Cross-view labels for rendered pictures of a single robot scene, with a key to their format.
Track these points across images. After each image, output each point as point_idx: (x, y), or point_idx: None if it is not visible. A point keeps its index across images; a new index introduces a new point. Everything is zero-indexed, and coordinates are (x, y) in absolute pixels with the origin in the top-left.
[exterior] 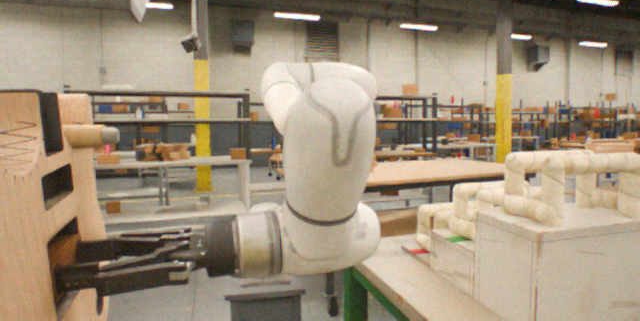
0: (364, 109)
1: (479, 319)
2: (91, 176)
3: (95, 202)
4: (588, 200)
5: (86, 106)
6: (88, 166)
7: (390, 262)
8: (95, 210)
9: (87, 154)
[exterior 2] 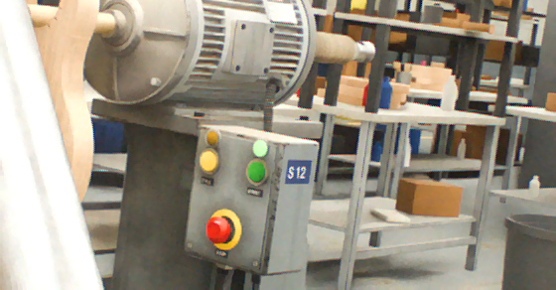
0: None
1: None
2: (56, 63)
3: (56, 92)
4: None
5: None
6: (52, 50)
7: None
8: (54, 99)
9: (54, 38)
